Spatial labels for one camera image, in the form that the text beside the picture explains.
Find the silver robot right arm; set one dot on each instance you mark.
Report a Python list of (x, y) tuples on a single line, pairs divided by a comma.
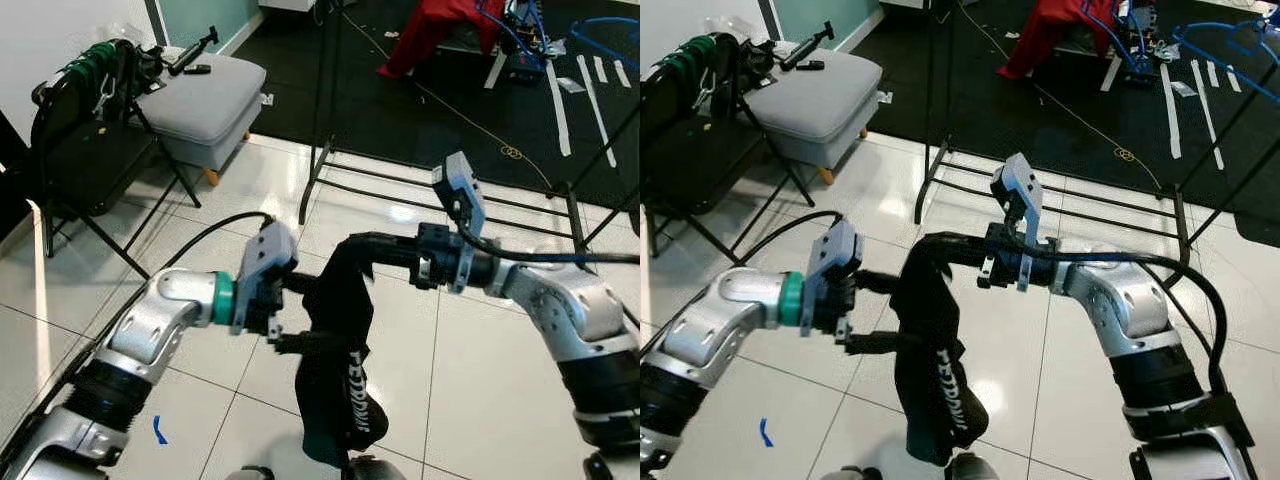
[(1130, 310), (570, 310)]

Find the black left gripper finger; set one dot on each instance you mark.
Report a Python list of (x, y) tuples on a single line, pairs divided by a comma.
[(875, 283), (315, 346), (305, 284), (880, 346)]

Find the black garment gold print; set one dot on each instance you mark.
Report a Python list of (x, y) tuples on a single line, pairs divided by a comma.
[(930, 380), (335, 380)]

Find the red garment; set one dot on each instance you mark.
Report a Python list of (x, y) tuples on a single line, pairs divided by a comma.
[(1055, 30), (440, 30)]

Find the black door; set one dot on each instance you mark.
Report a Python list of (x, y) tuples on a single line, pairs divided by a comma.
[(10, 170)]

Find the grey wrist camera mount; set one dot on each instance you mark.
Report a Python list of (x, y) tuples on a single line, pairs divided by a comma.
[(830, 262), (460, 195), (1018, 190), (262, 265)]

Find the grey cushioned ottoman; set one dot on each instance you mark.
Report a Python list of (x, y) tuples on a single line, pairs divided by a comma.
[(200, 110), (810, 110)]

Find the small black device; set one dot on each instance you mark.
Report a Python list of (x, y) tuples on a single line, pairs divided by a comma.
[(197, 69), (810, 65)]

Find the short white floor tape strip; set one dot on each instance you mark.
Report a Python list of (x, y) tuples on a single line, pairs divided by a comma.
[(601, 70), (1215, 74), (623, 74), (1234, 78)]

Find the black bag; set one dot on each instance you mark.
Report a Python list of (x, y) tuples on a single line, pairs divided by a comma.
[(150, 65), (760, 62)]

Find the green hanger bundle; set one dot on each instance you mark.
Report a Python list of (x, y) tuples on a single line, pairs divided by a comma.
[(95, 62), (705, 58)]

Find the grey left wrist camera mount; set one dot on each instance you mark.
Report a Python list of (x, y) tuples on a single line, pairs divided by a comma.
[(830, 262), (262, 265)]

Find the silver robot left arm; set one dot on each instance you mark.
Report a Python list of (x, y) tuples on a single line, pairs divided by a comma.
[(150, 320), (720, 320)]

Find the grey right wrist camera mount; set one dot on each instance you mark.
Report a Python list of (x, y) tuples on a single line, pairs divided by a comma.
[(1018, 190), (460, 195)]

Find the black tripod stick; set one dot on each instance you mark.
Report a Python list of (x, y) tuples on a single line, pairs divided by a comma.
[(192, 50), (805, 45)]

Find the long white floor tape strip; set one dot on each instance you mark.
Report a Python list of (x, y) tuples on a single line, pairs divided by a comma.
[(1208, 115), (598, 112), (558, 110), (1172, 112)]

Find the crumpled plastic wrapper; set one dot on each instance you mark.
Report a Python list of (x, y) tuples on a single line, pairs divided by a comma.
[(558, 46)]

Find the dark box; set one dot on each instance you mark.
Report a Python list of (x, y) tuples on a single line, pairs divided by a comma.
[(530, 66), (1143, 66)]

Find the black clothes rack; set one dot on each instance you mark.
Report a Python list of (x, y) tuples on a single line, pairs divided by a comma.
[(1183, 225), (580, 225)]

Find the clear plastic bag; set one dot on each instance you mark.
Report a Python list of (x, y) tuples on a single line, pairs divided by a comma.
[(735, 28), (128, 32)]

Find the silver metal clip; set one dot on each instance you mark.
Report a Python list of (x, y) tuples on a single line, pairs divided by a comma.
[(710, 90), (105, 95)]

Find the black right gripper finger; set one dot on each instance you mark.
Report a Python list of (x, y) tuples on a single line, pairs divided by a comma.
[(390, 252), (955, 250)]

